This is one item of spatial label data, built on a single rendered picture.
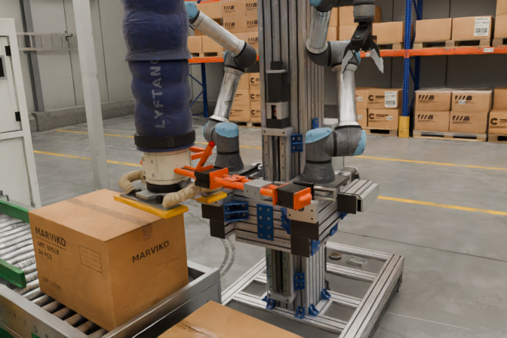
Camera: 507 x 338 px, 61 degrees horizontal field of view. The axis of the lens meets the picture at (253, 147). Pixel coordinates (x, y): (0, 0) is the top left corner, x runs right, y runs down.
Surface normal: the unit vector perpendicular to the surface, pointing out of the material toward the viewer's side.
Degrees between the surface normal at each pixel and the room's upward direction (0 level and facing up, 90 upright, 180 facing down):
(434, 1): 90
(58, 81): 90
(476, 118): 88
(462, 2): 90
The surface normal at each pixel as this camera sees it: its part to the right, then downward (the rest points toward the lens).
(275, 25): -0.51, 0.20
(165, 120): 0.25, -0.07
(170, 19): 0.54, -0.11
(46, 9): 0.86, 0.07
